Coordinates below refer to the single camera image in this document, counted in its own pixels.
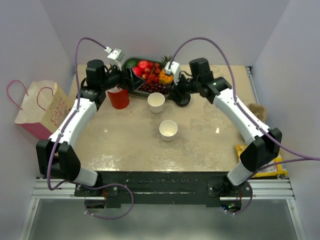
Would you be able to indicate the paper bag pink handles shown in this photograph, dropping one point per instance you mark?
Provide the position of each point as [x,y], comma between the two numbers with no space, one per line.
[44,107]

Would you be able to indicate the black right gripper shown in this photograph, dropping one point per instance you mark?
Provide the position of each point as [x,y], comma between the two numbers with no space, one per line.
[177,87]

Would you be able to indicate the dark red grape bunch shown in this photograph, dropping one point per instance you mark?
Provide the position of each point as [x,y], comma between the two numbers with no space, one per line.
[157,87]

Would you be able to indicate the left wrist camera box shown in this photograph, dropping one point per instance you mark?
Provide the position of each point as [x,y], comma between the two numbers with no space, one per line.
[115,58]

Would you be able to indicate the brown cardboard cup carrier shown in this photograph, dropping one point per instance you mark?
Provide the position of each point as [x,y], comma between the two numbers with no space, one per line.
[258,110]

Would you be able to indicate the dark green fruit tray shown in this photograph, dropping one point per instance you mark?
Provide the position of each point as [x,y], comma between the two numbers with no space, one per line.
[136,92]

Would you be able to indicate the green lime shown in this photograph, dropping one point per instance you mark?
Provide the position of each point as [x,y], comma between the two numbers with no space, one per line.
[131,64]

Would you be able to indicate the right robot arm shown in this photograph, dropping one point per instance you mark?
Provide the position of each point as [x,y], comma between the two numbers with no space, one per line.
[261,140]

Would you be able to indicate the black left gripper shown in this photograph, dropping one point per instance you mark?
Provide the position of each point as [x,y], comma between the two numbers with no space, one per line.
[125,77]

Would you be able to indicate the red apple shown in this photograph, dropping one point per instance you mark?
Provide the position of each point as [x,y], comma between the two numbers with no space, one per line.
[143,64]
[137,71]

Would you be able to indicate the red plastic cup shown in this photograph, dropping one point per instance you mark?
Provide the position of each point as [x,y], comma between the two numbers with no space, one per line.
[119,98]

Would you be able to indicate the white paper coffee cup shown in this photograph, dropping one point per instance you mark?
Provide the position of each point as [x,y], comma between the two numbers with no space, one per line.
[168,129]

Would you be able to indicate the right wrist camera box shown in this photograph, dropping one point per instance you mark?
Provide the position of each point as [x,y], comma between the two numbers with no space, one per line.
[173,69]

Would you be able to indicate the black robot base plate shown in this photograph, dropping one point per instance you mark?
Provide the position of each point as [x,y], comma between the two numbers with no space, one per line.
[113,178]

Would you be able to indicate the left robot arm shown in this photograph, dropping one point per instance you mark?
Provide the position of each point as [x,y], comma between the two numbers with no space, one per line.
[56,155]

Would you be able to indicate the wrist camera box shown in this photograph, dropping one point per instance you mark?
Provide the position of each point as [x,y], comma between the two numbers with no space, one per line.
[115,58]
[173,69]

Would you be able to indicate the aluminium frame rail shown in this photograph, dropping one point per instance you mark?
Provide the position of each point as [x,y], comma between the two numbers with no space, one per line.
[265,189]

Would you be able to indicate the black coffee cup lid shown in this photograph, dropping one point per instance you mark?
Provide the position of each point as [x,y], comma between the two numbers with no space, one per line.
[181,97]

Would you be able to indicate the orange plastic pineapple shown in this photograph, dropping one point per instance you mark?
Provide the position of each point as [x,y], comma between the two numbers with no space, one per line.
[164,78]

